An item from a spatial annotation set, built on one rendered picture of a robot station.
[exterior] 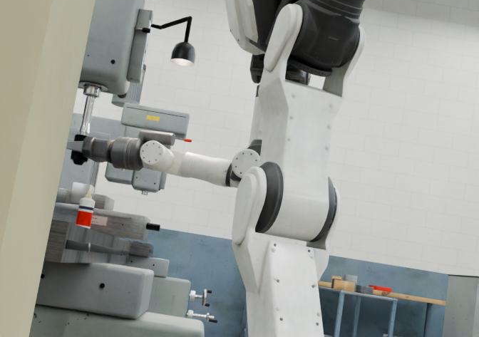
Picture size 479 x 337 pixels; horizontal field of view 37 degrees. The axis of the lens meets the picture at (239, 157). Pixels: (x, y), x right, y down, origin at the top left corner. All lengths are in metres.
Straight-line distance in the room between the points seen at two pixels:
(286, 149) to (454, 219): 7.67
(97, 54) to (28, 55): 1.77
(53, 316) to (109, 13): 0.82
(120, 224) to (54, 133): 1.84
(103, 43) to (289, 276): 0.92
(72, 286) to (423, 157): 7.42
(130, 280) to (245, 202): 0.53
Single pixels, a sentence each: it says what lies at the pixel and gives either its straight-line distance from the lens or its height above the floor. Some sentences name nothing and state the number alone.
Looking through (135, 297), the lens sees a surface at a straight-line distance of 1.83.
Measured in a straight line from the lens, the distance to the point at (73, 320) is 1.87.
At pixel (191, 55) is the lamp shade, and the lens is 2.14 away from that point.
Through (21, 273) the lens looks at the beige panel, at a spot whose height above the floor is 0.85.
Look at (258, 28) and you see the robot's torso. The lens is 1.64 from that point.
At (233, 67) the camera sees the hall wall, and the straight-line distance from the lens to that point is 8.83.
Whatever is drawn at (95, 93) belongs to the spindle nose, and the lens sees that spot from 2.05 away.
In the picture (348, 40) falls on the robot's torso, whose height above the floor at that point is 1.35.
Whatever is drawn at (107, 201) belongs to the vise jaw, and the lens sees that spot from 2.12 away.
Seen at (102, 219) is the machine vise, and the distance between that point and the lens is 2.10.
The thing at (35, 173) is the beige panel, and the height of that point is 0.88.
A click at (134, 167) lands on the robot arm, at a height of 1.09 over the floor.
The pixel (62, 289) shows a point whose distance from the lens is 1.86.
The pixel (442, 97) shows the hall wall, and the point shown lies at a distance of 9.21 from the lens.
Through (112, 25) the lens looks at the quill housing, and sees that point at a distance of 2.02.
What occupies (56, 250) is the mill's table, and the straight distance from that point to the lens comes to 1.45.
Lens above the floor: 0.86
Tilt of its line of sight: 9 degrees up
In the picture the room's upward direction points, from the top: 9 degrees clockwise
